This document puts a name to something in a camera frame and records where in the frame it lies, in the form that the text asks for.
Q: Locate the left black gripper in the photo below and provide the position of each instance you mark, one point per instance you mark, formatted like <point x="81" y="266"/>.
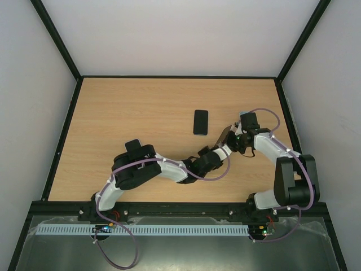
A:
<point x="202" y="151"/>

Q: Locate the phone in blue case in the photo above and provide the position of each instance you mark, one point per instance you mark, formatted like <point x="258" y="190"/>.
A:
<point x="133" y="145"/>

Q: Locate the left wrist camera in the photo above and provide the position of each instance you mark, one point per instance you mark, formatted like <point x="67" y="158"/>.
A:
<point x="223" y="152"/>

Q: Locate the black mounting rail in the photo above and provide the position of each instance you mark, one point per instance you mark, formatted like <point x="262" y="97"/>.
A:
<point x="234" y="212"/>

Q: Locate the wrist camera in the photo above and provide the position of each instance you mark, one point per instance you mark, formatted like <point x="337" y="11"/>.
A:
<point x="223" y="152"/>
<point x="236" y="128"/>

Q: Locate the dark blue phone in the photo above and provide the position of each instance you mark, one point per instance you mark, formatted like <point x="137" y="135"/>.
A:
<point x="200" y="122"/>

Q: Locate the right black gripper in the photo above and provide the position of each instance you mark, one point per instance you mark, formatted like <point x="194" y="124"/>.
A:
<point x="229" y="136"/>

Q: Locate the black phone white edge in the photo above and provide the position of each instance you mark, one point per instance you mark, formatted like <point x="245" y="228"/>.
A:
<point x="222" y="140"/>

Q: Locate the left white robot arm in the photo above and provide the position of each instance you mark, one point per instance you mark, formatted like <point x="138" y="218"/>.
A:
<point x="140" y="164"/>

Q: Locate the white slotted cable duct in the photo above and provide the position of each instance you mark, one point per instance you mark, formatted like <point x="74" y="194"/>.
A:
<point x="147" y="230"/>

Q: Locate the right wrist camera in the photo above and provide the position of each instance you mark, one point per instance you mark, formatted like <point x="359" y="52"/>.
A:
<point x="236" y="128"/>

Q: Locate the left controller board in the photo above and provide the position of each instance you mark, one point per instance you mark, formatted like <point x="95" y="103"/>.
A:
<point x="104" y="228"/>

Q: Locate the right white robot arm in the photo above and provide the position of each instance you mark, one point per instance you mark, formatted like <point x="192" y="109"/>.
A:
<point x="296" y="179"/>

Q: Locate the right controller board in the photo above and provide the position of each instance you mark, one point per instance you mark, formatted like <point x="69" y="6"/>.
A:
<point x="265" y="230"/>

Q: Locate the black aluminium frame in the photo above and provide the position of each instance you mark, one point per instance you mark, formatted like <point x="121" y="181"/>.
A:
<point x="42" y="206"/>

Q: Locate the controller board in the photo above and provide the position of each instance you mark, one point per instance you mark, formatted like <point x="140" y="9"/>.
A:
<point x="265" y="230"/>
<point x="104" y="228"/>

